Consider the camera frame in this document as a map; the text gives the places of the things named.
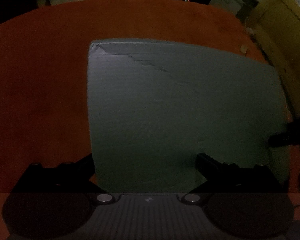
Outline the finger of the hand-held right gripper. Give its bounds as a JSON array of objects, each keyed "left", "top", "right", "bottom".
[{"left": 268, "top": 117, "right": 300, "bottom": 148}]

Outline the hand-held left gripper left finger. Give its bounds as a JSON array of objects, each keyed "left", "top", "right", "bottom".
[{"left": 12, "top": 152, "right": 115, "bottom": 205}]

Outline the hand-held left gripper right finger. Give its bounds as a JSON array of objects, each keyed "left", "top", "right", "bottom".
[{"left": 181, "top": 152, "right": 288, "bottom": 205}]

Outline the orange cloth covered desktop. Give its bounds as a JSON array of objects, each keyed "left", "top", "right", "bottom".
[{"left": 0, "top": 0, "right": 300, "bottom": 230}]

